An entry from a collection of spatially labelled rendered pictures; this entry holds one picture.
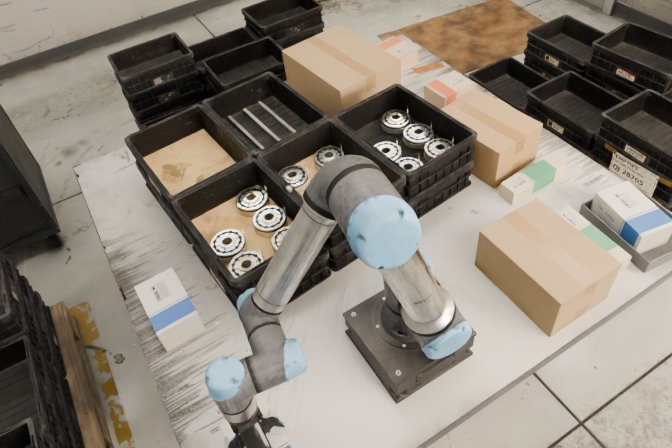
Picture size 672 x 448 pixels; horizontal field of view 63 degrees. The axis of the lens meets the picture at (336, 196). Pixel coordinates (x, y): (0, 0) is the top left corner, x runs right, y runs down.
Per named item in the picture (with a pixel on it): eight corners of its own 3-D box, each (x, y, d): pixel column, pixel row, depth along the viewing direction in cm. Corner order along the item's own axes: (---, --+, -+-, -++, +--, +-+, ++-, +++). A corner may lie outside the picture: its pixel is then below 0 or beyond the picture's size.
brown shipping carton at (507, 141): (535, 159, 197) (543, 123, 186) (494, 188, 189) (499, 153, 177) (471, 122, 215) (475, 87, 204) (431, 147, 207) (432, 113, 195)
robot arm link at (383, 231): (447, 295, 134) (373, 150, 95) (481, 344, 123) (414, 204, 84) (405, 322, 134) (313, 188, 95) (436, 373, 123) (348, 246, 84)
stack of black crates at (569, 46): (608, 97, 307) (626, 42, 283) (570, 117, 298) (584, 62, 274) (554, 66, 332) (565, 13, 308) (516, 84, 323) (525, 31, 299)
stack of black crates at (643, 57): (678, 132, 282) (714, 53, 249) (633, 158, 271) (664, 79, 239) (609, 94, 309) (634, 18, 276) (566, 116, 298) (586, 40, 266)
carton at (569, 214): (626, 269, 161) (632, 256, 157) (610, 278, 160) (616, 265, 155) (565, 218, 177) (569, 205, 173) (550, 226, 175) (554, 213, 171)
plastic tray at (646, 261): (695, 247, 164) (702, 236, 161) (644, 273, 160) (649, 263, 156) (626, 192, 182) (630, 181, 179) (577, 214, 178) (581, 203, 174)
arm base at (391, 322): (449, 329, 141) (450, 307, 134) (395, 351, 138) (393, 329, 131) (422, 285, 151) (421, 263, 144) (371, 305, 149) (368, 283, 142)
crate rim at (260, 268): (328, 232, 154) (327, 227, 152) (235, 290, 143) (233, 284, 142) (256, 161, 178) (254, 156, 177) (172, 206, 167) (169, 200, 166)
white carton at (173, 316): (206, 330, 160) (197, 313, 153) (167, 352, 156) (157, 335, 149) (180, 284, 172) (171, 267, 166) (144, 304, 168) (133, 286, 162)
